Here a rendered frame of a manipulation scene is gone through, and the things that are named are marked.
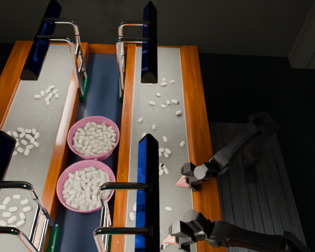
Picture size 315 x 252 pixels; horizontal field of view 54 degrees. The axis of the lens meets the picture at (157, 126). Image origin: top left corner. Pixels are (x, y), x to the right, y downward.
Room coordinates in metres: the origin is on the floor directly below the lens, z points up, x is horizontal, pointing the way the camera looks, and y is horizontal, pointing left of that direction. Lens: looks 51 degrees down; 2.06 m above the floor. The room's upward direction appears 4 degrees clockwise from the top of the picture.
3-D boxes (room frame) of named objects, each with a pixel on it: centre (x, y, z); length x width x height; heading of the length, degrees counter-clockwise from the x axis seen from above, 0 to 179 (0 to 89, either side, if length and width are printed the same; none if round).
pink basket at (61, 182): (0.67, 0.31, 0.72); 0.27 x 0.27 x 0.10
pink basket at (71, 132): (0.95, 0.33, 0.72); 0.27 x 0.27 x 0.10
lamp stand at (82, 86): (1.36, 0.55, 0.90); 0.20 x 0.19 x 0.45; 3
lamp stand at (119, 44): (1.39, 0.15, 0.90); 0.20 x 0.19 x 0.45; 3
